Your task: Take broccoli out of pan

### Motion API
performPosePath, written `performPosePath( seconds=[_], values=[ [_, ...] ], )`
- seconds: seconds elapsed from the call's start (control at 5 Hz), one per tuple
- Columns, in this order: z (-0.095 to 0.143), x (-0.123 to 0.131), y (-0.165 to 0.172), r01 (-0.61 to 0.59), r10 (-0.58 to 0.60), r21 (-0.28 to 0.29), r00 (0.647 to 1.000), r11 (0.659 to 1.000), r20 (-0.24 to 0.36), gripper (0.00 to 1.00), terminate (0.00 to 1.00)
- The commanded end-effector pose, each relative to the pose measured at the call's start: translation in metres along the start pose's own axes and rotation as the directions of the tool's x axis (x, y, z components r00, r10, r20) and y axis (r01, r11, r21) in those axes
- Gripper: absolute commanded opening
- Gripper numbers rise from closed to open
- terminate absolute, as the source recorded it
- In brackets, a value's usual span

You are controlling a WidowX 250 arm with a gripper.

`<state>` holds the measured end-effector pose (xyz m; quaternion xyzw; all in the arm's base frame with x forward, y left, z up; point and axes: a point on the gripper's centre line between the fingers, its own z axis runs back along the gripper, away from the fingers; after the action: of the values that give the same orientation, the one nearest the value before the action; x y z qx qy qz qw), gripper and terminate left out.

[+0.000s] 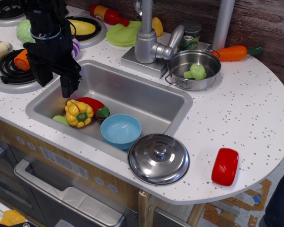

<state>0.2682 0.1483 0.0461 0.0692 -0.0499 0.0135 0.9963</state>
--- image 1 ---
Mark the yellow toy on floor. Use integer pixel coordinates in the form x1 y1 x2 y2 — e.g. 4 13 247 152
0 210 26 227

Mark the green toy lettuce leaf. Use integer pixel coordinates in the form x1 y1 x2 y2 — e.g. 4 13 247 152
106 21 142 46

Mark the green toy lime piece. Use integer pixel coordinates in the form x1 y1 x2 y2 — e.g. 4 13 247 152
52 115 70 126

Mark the grey vertical post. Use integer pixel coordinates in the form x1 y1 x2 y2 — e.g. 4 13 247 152
212 0 235 50

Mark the green toy broccoli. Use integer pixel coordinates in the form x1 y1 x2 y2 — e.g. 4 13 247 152
184 64 207 80

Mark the stove burner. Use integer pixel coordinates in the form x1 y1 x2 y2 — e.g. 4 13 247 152
67 16 107 49
0 49 60 94
0 0 26 27

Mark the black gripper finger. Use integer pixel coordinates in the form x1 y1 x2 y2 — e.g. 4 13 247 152
60 74 82 98
32 63 54 87

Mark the back right stove burner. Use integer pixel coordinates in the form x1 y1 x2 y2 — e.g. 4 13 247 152
67 16 107 49

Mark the small steel pan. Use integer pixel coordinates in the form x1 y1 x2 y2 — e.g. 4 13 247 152
165 50 221 91

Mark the green toy cabbage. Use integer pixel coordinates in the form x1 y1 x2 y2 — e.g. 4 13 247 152
16 19 35 43

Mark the front left stove burner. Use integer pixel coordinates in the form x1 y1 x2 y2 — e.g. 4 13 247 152
0 49 60 94

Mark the green pickle can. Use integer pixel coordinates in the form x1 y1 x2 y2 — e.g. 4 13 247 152
177 21 202 52

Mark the yellow toy squash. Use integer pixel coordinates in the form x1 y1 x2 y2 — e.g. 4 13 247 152
68 19 96 35

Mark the silver oven door handle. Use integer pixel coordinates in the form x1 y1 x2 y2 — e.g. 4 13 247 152
14 160 126 227

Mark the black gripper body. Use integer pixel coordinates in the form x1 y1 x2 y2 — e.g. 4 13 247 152
23 31 81 77

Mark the silver toy faucet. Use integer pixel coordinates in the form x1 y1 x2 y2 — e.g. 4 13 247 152
121 0 185 78

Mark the yellow toy corn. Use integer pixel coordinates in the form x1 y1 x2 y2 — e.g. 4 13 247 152
152 17 164 36

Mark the purple striped toy onion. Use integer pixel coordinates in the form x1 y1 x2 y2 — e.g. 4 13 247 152
71 38 80 58

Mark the steel pot lid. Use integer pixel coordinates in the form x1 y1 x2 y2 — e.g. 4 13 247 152
128 133 190 185

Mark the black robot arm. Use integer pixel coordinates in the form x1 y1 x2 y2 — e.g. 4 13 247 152
19 0 81 98

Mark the red toy cheese block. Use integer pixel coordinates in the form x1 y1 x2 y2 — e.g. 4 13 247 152
211 148 239 186

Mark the orange toy carrot half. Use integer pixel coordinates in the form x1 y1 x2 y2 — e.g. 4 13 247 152
13 49 30 71

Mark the red toy ketchup bottle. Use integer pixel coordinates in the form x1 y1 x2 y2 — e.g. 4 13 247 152
89 3 130 26

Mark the red toy chili pepper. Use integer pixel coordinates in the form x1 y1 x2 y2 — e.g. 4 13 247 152
78 97 110 121

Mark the yellow toy bell pepper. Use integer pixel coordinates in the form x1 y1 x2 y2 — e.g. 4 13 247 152
64 99 94 128

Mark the back left stove burner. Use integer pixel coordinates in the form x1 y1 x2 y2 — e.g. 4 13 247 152
0 0 26 27

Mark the silver metal sink basin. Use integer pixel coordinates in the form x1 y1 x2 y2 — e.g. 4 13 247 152
26 60 193 161

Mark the light blue bowl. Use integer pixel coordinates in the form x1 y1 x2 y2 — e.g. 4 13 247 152
100 114 142 150

